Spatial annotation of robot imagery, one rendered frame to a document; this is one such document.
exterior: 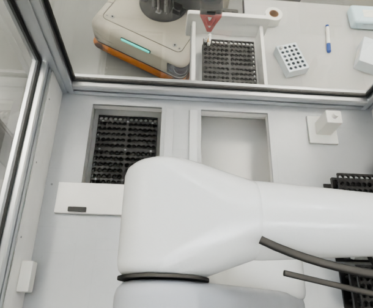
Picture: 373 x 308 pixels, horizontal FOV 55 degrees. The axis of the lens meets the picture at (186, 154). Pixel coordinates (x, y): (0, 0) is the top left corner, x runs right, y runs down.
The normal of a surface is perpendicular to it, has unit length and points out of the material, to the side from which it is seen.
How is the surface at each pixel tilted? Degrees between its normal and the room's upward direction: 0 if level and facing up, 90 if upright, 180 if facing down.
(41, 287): 0
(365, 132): 0
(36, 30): 90
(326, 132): 90
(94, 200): 0
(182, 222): 10
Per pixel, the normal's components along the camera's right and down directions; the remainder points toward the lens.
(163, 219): -0.11, -0.40
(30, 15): -0.02, 0.91
